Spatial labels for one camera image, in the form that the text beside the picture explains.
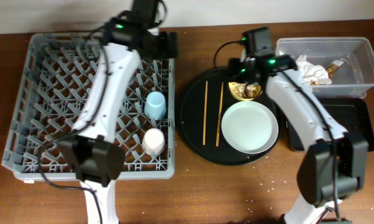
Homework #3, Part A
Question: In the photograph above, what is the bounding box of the peanut shells and rice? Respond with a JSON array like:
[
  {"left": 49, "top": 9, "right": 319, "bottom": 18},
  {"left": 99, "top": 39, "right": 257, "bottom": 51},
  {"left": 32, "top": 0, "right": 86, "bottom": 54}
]
[{"left": 231, "top": 82, "right": 261, "bottom": 98}]

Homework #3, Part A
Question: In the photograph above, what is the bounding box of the yellow bowl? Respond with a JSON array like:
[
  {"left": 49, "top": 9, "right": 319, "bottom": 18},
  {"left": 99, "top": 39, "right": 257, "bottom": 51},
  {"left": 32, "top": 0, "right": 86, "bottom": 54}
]
[{"left": 228, "top": 81, "right": 263, "bottom": 102}]

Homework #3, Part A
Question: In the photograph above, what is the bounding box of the white tissue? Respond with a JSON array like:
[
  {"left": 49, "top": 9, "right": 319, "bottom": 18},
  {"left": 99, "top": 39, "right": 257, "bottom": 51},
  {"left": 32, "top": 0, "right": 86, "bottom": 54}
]
[{"left": 296, "top": 55, "right": 332, "bottom": 85}]

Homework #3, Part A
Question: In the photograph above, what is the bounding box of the grey plate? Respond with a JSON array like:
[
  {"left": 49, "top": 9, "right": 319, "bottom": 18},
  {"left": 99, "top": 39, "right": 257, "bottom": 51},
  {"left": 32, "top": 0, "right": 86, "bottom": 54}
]
[{"left": 221, "top": 101, "right": 279, "bottom": 154}]

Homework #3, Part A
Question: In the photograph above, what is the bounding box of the blue plastic cup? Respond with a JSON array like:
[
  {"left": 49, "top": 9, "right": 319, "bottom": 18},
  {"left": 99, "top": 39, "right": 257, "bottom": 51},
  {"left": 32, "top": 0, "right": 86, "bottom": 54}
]
[{"left": 144, "top": 91, "right": 166, "bottom": 120}]

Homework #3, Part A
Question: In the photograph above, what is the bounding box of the gold snack wrapper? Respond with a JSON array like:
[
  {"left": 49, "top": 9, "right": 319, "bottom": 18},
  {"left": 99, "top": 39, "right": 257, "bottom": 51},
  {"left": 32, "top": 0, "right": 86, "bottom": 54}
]
[{"left": 311, "top": 60, "right": 344, "bottom": 85}]

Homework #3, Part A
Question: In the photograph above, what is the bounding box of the pink plastic cup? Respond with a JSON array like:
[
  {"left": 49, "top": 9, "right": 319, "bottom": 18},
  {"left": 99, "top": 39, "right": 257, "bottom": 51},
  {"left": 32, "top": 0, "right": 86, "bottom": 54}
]
[{"left": 141, "top": 128, "right": 165, "bottom": 157}]

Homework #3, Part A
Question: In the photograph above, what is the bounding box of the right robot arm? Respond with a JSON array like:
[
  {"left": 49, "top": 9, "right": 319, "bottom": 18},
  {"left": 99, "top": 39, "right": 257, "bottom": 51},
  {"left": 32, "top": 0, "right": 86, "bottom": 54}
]
[{"left": 227, "top": 54, "right": 368, "bottom": 223}]

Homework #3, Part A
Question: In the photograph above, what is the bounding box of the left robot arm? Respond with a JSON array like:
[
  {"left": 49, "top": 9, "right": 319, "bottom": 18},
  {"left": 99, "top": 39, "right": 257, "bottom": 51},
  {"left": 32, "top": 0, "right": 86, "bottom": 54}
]
[{"left": 57, "top": 17, "right": 178, "bottom": 223}]

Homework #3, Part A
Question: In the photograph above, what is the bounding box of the grey dishwasher rack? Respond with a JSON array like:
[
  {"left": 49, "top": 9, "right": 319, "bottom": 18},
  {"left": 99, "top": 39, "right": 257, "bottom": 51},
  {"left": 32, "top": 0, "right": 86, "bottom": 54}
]
[{"left": 2, "top": 32, "right": 175, "bottom": 184}]

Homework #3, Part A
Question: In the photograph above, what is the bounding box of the left wooden chopstick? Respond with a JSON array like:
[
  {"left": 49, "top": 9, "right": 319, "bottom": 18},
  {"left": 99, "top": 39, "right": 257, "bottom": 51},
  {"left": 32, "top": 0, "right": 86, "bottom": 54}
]
[{"left": 202, "top": 80, "right": 208, "bottom": 146}]

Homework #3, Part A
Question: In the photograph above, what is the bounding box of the wooden chopstick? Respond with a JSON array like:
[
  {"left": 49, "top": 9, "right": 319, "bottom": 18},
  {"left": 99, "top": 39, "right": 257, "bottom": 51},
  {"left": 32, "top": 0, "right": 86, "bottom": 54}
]
[
  {"left": 215, "top": 82, "right": 224, "bottom": 147},
  {"left": 202, "top": 80, "right": 208, "bottom": 146}
]

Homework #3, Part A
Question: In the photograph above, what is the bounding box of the right wooden chopstick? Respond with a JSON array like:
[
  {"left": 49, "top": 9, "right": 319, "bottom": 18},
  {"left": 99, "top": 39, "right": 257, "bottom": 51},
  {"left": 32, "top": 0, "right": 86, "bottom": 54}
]
[{"left": 215, "top": 82, "right": 224, "bottom": 147}]

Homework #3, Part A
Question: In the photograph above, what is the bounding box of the round black tray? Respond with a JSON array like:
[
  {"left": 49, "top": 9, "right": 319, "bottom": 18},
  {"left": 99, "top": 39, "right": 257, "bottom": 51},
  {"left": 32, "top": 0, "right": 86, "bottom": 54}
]
[{"left": 175, "top": 68, "right": 276, "bottom": 166}]

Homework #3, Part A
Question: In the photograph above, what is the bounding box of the clear plastic bin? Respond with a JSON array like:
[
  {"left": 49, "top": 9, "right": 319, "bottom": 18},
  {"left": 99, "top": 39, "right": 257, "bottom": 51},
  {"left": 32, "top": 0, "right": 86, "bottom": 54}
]
[{"left": 276, "top": 37, "right": 374, "bottom": 98}]

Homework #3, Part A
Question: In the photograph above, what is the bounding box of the black rectangular tray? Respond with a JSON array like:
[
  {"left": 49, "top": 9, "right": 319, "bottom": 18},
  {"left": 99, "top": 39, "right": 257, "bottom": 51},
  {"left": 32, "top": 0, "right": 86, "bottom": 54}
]
[{"left": 288, "top": 97, "right": 374, "bottom": 152}]

